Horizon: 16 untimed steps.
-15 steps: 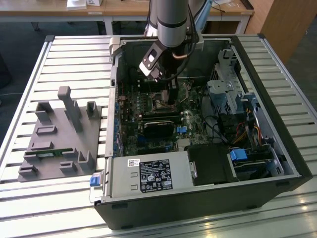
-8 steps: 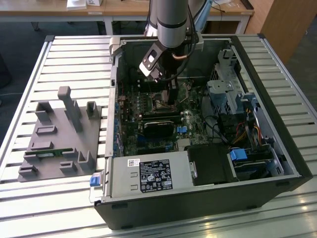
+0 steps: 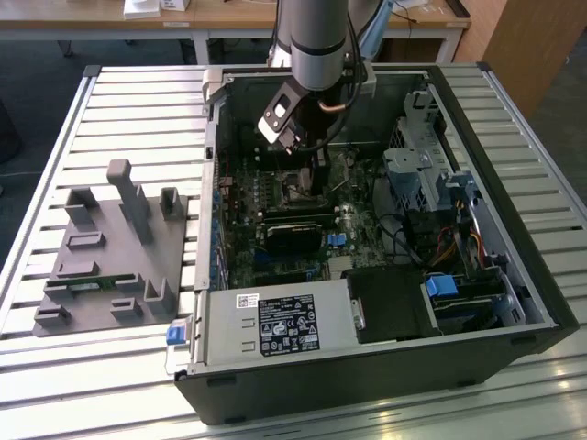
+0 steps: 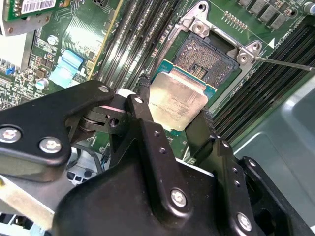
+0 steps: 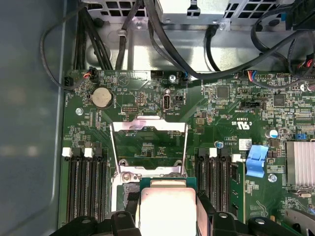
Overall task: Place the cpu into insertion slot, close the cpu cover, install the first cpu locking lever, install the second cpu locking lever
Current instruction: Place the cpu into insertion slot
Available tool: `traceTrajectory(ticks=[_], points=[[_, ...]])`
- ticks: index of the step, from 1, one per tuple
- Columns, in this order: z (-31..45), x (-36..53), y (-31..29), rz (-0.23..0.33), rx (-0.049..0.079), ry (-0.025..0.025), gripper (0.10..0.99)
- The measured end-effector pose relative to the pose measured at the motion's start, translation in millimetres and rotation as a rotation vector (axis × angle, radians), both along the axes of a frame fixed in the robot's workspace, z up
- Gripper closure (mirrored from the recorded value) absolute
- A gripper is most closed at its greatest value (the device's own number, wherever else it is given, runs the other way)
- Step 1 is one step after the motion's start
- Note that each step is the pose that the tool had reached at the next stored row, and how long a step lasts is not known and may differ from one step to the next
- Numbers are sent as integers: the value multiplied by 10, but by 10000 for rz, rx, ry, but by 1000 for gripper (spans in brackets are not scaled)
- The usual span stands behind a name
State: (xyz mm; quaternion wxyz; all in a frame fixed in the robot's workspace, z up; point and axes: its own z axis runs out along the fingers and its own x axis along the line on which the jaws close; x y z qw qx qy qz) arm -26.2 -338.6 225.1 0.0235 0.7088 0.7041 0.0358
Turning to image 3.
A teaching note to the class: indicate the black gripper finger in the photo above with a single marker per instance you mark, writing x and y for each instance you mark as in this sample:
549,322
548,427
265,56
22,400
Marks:
321,176

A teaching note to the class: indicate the metal locking lever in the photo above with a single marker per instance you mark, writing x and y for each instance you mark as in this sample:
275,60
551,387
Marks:
340,186

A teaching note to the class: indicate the silver CPU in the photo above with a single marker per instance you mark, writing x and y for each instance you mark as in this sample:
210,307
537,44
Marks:
300,187

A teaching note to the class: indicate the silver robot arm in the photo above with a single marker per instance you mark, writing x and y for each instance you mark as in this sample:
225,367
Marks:
316,46

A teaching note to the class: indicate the black RAM slot bank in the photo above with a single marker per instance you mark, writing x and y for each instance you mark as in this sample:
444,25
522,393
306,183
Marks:
284,161
298,214

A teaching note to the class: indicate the CPU socket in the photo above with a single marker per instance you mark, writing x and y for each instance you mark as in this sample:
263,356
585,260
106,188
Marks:
285,194

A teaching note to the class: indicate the blue board connector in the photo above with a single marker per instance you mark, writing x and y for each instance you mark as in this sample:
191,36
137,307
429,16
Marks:
335,240

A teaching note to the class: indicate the black graphics card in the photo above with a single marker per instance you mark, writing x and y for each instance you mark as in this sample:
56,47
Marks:
293,238

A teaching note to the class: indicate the green motherboard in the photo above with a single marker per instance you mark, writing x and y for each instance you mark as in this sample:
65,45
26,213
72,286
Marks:
362,234

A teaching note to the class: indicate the silver drive cage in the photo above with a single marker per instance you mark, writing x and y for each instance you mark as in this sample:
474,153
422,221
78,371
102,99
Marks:
403,179

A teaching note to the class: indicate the silver chipset heatsink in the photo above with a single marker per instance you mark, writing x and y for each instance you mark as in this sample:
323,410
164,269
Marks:
341,267

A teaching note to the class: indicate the wooden desk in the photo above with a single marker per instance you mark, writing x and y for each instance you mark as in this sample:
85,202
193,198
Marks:
220,20

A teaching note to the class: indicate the blue disk carrier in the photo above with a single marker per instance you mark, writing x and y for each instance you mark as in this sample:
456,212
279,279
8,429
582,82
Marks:
440,288

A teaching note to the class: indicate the silver power supply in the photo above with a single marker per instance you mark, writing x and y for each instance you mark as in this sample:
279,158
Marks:
220,330

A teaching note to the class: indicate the black PC case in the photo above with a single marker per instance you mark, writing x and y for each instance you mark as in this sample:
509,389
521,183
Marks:
321,389

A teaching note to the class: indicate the blue case latch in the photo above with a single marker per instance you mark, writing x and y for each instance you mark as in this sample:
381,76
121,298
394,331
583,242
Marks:
176,333

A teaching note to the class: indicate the grey parts rack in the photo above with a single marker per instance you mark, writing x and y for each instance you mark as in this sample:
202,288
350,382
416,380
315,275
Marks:
114,256

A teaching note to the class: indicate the wooden cabinet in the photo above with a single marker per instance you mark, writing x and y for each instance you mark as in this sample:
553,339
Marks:
527,46

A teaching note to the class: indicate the green RAM stick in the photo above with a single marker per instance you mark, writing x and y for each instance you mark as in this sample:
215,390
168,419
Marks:
110,280

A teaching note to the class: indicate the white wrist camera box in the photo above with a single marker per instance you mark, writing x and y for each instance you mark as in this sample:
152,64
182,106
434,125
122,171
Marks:
277,112

